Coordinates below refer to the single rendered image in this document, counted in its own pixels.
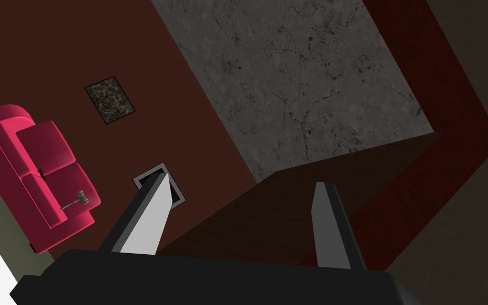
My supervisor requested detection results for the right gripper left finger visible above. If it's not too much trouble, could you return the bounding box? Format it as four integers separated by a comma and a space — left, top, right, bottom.
98, 172, 173, 256

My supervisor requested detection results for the grey gavel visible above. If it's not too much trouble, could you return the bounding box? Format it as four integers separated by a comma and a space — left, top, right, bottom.
60, 190, 90, 211

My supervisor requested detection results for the dark framed wall picture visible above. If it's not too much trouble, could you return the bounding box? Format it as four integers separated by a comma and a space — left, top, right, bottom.
84, 76, 137, 125

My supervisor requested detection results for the dark brown wooden door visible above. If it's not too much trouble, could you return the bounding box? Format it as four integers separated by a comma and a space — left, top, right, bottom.
156, 131, 445, 267

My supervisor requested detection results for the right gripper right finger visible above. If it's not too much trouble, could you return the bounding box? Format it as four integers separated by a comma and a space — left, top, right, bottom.
311, 182, 367, 271

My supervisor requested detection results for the grey framed black picture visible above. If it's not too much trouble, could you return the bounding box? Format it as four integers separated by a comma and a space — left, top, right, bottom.
132, 163, 187, 210

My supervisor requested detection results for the red sofa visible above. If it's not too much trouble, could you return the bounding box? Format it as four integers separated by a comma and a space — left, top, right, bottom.
0, 104, 102, 255

